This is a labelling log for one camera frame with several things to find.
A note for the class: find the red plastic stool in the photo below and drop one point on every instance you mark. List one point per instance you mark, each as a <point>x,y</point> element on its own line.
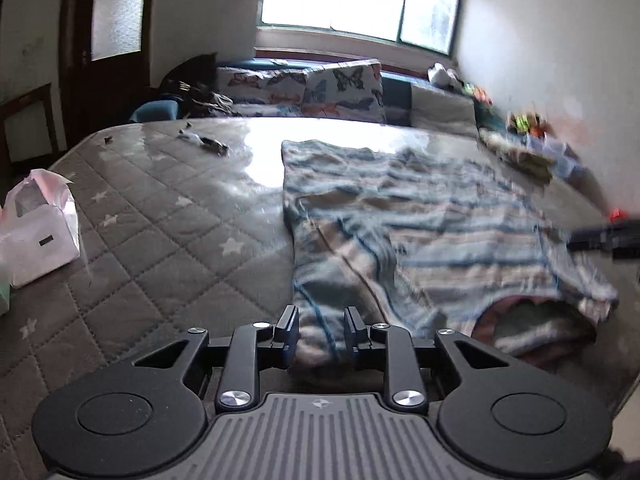
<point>617,215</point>

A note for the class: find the pale green bag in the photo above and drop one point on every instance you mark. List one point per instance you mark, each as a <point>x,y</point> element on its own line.
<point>4,292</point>

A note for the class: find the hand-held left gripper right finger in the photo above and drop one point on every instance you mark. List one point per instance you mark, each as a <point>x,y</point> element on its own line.
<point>351,332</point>

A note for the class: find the blue sofa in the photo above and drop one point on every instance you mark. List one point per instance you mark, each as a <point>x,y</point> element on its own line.
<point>395,90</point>

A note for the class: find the blue beige striped garment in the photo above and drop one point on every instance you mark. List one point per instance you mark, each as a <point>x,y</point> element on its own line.
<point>400,220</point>

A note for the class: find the pile of small plush toys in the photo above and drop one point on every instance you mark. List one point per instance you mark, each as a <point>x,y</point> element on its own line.
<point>525,124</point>

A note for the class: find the clear plastic storage box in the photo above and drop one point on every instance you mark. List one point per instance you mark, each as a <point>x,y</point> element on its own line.
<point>557,155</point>

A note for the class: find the small toy car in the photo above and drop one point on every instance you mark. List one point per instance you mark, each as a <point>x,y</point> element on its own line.
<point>207,144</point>

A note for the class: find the dark wooden door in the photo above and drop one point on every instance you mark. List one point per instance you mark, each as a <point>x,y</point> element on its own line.
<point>75,85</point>

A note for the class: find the white plastic bag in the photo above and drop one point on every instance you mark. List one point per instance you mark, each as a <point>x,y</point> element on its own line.
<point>40,230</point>

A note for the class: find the white plush toy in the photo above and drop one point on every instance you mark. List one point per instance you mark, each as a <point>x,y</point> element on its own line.
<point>442,74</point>

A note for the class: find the grey quilted star table cover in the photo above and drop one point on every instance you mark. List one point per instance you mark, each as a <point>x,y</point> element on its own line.
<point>165,220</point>

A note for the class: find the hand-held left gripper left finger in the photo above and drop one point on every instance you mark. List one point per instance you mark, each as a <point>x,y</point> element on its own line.
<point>291,330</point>

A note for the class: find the grey cushion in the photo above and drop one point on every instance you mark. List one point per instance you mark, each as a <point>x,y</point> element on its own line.
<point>440,107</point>

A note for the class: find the butterfly print pillow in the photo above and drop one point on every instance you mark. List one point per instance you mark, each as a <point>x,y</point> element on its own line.
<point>345,85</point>
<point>260,82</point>

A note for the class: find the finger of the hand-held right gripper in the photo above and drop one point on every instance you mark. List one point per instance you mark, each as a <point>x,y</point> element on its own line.
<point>605,240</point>

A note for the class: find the folded yellow blanket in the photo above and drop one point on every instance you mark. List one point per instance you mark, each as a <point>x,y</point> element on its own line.
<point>520,157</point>

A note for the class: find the wooden chair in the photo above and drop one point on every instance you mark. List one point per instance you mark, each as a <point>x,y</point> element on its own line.
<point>47,110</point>

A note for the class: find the orange green toy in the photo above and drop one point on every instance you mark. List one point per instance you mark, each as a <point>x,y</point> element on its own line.
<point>477,94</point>

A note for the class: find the black bag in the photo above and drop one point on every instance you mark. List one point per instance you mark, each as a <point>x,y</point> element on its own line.
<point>192,72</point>

